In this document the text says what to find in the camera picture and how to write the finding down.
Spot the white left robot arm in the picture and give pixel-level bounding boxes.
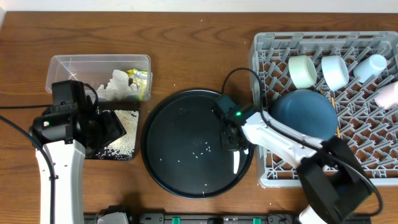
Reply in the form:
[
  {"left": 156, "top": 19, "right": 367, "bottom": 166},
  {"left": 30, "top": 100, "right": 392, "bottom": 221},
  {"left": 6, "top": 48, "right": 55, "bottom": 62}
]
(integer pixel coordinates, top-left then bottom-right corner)
[{"left": 30, "top": 111, "right": 126, "bottom": 223}]

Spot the white tissue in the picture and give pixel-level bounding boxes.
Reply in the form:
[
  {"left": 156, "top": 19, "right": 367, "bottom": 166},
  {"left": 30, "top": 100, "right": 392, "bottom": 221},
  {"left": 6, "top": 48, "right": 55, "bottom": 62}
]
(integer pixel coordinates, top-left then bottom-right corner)
[{"left": 96, "top": 70, "right": 137, "bottom": 101}]

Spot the light blue bowl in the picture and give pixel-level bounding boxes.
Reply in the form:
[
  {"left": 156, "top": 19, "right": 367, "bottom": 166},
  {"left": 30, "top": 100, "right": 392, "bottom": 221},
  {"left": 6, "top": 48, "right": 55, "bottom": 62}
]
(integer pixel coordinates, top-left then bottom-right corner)
[{"left": 321, "top": 55, "right": 349, "bottom": 91}]

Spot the pink cup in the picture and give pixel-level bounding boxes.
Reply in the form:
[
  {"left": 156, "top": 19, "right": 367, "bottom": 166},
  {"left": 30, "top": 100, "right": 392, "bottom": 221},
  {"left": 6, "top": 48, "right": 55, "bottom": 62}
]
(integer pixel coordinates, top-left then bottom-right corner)
[{"left": 374, "top": 82, "right": 398, "bottom": 110}]

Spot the light blue cup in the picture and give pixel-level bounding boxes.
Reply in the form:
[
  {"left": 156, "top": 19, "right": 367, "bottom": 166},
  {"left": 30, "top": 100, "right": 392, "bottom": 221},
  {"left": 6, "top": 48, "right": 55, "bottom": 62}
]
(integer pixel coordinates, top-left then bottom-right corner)
[{"left": 353, "top": 54, "right": 387, "bottom": 83}]

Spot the dark blue plate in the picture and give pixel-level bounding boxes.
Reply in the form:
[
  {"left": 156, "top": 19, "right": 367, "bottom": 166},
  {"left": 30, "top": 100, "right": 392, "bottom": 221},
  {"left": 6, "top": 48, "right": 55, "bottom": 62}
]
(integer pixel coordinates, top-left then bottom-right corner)
[{"left": 271, "top": 90, "right": 338, "bottom": 141}]

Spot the black rail with green clips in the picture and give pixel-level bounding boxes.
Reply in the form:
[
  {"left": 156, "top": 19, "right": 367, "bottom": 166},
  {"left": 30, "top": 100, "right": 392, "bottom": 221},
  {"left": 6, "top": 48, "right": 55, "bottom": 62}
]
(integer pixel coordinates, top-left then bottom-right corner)
[{"left": 83, "top": 212, "right": 373, "bottom": 224}]

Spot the white rice heap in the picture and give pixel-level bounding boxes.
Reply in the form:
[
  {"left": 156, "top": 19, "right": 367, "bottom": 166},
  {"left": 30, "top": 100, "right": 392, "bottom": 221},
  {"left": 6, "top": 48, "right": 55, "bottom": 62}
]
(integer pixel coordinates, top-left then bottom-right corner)
[{"left": 98, "top": 110, "right": 139, "bottom": 161}]

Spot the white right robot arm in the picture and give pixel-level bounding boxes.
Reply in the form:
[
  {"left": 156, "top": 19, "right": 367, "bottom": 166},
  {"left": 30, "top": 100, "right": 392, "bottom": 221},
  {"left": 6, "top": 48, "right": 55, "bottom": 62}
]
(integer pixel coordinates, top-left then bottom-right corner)
[{"left": 215, "top": 103, "right": 377, "bottom": 223}]

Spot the grey dishwasher rack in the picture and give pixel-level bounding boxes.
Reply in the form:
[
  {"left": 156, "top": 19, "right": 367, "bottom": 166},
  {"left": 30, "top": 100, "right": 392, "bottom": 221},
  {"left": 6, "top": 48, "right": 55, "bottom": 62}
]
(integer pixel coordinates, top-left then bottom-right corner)
[{"left": 249, "top": 31, "right": 397, "bottom": 186}]

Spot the light green bowl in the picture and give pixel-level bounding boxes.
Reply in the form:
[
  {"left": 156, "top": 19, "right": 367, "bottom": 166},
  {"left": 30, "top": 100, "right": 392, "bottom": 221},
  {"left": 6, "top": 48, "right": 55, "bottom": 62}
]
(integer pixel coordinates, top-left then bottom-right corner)
[{"left": 288, "top": 55, "right": 317, "bottom": 89}]

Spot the clear plastic waste bin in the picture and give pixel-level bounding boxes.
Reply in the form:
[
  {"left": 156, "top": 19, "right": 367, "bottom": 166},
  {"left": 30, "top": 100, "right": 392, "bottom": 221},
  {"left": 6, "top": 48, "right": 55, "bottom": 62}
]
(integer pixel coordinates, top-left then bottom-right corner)
[{"left": 45, "top": 54, "right": 152, "bottom": 102}]

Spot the yellow green snack wrapper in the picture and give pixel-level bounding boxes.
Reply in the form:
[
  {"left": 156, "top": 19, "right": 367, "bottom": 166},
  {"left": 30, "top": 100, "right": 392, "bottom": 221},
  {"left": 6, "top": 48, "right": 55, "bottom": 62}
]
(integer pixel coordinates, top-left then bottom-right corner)
[{"left": 126, "top": 68, "right": 148, "bottom": 100}]

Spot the round black tray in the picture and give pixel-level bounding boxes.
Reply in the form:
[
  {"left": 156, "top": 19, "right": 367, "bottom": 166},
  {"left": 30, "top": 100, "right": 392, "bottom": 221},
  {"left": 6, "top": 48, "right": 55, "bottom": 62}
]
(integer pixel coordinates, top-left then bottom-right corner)
[{"left": 141, "top": 89, "right": 254, "bottom": 199}]

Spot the black square waste bin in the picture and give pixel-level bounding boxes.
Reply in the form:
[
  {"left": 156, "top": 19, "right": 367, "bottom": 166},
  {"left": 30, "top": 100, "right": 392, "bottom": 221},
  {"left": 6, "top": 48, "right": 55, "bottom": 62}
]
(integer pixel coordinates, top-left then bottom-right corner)
[{"left": 86, "top": 101, "right": 141, "bottom": 161}]

